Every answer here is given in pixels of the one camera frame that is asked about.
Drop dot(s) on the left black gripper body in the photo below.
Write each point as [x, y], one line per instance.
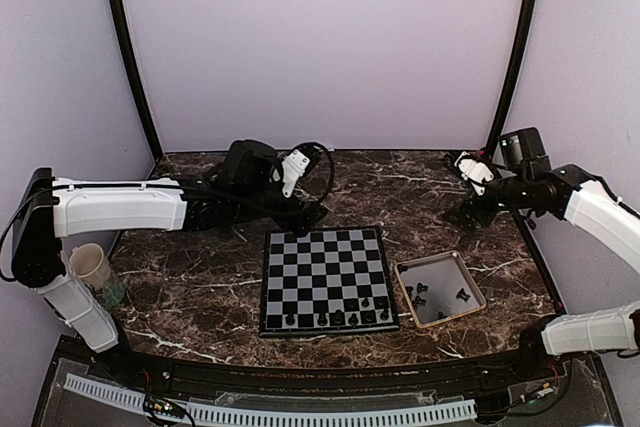
[253, 205]

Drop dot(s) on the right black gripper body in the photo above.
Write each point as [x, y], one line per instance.
[515, 195]

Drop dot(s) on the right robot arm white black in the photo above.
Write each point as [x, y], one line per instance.
[585, 201]

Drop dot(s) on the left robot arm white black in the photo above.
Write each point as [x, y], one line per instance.
[54, 208]

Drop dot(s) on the black grey chess board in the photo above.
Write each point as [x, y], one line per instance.
[316, 273]

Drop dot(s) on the small green circuit board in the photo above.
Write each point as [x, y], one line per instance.
[156, 406]

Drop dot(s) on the wooden tray with dark base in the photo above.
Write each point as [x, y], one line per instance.
[445, 274]

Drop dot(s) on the beige paper cup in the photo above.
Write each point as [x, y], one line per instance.
[91, 265]

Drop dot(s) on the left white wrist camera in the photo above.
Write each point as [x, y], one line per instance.
[295, 165]

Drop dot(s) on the black front rail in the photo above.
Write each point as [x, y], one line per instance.
[184, 376]

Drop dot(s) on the white slotted cable duct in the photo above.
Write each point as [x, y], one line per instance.
[202, 414]

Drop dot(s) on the right black frame post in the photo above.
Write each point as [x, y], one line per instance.
[512, 73]

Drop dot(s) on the black frame post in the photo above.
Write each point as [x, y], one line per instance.
[512, 73]
[129, 60]

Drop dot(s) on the left black frame post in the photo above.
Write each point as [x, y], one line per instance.
[129, 60]

